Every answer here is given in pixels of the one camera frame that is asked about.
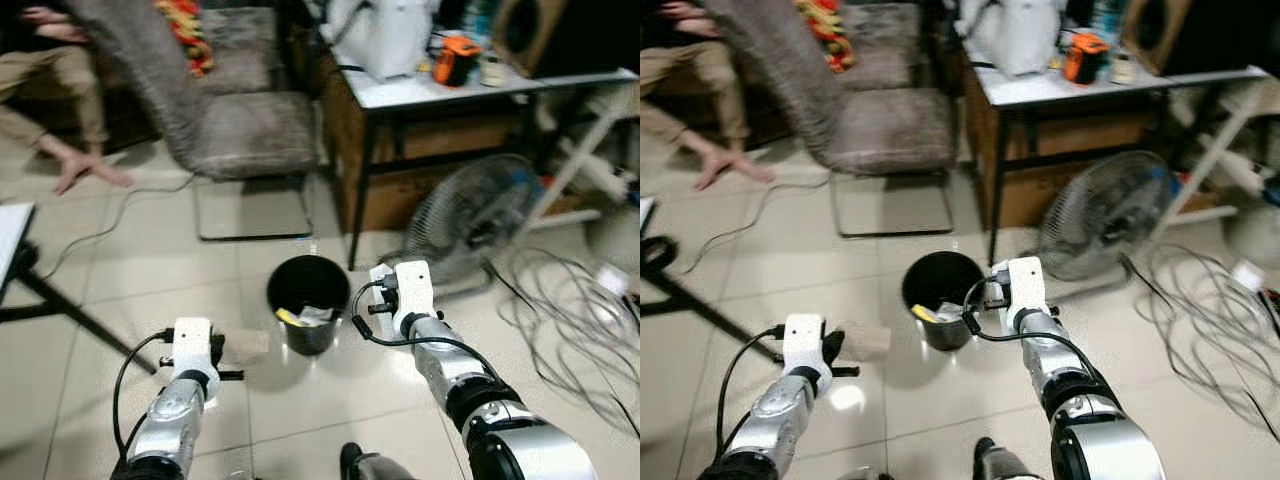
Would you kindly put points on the seated person khaki trousers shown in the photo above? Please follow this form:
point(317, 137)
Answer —
point(690, 70)
point(50, 75)

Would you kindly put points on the brown wooden box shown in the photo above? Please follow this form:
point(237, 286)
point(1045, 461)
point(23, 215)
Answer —
point(1030, 190)
point(440, 190)

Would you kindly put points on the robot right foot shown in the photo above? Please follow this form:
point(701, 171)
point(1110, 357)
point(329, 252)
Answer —
point(365, 465)
point(1000, 465)

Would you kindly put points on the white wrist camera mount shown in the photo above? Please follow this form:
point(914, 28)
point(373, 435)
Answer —
point(412, 290)
point(803, 342)
point(192, 345)
point(1028, 285)

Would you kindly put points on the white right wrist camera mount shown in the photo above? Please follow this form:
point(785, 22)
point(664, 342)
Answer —
point(1028, 285)
point(412, 290)

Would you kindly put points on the grey fabric chair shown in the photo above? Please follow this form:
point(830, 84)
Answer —
point(890, 125)
point(250, 130)

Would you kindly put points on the yellow trash piece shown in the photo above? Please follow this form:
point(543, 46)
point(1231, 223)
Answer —
point(923, 313)
point(288, 317)

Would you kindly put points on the white power strip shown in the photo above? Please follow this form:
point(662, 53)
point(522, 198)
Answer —
point(612, 280)
point(1250, 275)

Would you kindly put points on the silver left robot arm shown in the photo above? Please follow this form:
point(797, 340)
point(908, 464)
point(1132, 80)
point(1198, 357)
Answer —
point(780, 420)
point(170, 420)

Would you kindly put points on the white trash piece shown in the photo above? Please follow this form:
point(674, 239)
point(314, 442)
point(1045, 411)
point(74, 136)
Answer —
point(318, 316)
point(951, 310)

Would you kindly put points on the wooden speaker box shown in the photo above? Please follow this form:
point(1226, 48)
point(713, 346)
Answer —
point(1150, 30)
point(520, 35)

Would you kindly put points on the orange black device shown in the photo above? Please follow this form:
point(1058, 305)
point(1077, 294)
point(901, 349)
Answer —
point(458, 60)
point(1085, 58)

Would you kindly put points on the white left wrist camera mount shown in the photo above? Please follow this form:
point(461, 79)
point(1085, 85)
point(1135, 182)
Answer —
point(803, 342)
point(192, 345)

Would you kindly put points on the grey floor fan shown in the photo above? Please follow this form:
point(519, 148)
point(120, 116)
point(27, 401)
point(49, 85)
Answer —
point(1100, 210)
point(470, 215)

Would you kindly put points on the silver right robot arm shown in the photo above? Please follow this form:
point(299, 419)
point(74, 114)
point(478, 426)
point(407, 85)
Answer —
point(450, 365)
point(1060, 365)

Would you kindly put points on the white tube frame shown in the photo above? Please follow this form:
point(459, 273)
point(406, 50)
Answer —
point(580, 165)
point(1215, 150)

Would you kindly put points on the black metal table frame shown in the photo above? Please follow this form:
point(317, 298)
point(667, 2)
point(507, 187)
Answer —
point(700, 305)
point(60, 300)

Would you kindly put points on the white top black leg table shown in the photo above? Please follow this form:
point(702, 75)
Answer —
point(440, 92)
point(1060, 90)

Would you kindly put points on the white plastic bag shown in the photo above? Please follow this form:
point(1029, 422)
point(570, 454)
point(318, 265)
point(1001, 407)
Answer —
point(385, 35)
point(1015, 35)

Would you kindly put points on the small white bottle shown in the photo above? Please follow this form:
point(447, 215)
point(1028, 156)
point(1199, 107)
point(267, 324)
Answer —
point(1124, 68)
point(493, 72)

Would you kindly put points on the black rubbish bin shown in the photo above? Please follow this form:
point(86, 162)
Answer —
point(940, 273)
point(310, 278)

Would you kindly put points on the red yellow colourful cloth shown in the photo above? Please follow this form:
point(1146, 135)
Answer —
point(825, 30)
point(185, 35)

